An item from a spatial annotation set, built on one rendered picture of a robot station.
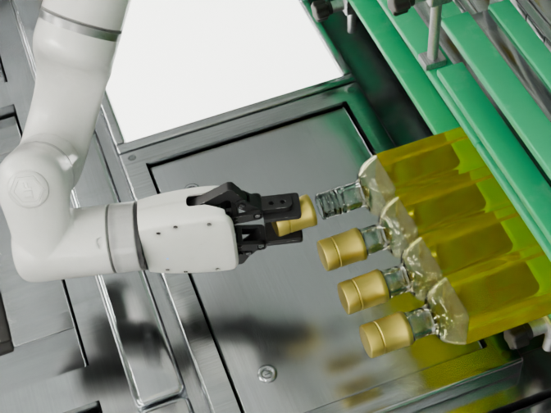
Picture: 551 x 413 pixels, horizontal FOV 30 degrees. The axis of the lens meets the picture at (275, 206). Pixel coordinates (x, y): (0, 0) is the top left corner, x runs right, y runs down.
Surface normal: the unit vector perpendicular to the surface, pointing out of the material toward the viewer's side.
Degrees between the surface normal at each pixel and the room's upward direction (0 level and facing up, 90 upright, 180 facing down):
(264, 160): 90
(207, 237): 75
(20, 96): 90
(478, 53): 90
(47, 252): 81
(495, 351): 90
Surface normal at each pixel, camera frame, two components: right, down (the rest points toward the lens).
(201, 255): 0.10, 0.79
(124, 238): 0.01, 0.03
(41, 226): 0.10, 0.44
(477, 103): -0.06, -0.61
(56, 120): -0.02, 0.26
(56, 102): -0.17, 0.51
